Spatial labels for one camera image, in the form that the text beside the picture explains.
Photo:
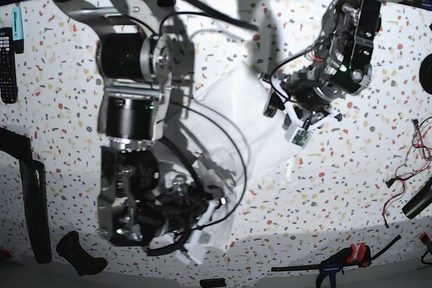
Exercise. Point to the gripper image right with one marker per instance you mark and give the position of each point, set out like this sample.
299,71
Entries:
304,96

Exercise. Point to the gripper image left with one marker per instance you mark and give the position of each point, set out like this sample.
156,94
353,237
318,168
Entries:
174,220

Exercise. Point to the white T-shirt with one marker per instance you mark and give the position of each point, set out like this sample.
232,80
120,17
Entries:
223,130

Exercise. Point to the robot arm image left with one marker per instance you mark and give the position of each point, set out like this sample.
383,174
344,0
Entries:
136,65

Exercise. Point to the small black rectangular device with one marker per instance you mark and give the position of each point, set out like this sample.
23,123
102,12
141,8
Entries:
213,283

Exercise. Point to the terrazzo pattern table cloth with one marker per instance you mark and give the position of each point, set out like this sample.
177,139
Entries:
348,185

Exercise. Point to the black round object right edge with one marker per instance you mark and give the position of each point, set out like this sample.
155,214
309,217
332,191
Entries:
425,74

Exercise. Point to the black game controller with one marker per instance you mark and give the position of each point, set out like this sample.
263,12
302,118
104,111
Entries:
70,249

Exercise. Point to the black cylinder flashlight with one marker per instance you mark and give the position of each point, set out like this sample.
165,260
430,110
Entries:
418,202

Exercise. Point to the black orange bar clamp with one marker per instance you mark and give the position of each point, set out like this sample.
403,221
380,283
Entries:
352,256

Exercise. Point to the small orange clip right edge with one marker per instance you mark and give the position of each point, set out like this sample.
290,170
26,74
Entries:
424,238

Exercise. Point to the black chair armrest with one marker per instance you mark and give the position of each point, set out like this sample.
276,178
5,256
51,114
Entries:
32,173

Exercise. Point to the black TV remote control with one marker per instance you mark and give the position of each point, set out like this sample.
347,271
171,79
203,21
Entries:
9,89

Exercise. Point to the teal marker pen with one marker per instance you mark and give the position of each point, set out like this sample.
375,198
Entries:
17,30

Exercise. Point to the wrist camera board image right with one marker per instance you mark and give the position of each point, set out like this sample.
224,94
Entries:
297,135

